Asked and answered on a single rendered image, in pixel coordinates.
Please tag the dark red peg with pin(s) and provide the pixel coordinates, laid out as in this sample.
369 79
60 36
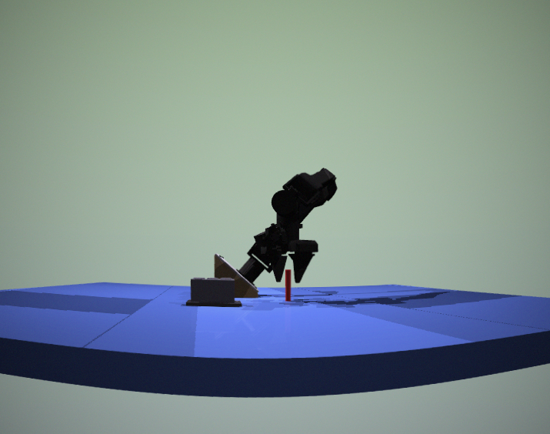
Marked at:
288 285

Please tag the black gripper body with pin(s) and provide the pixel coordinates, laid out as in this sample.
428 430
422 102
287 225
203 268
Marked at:
293 244

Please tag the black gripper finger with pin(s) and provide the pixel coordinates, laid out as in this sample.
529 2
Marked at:
278 265
300 262

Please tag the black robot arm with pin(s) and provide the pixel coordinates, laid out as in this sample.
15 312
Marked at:
301 194

